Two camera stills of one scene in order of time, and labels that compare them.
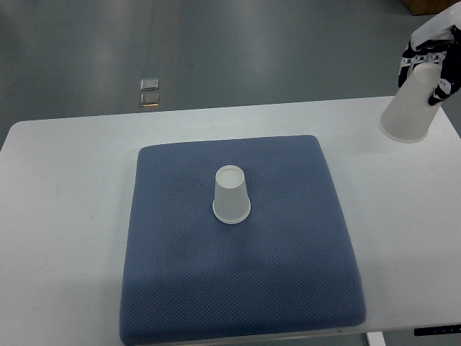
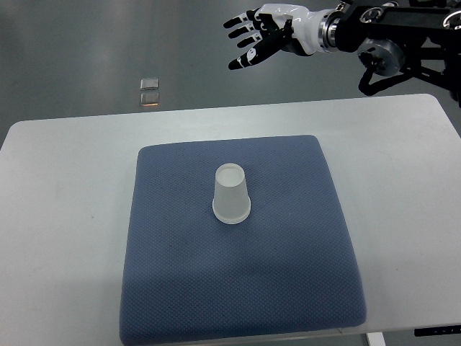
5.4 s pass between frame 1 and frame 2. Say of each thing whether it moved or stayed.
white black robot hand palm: moved
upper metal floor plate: stayed
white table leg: stayed
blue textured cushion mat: stayed
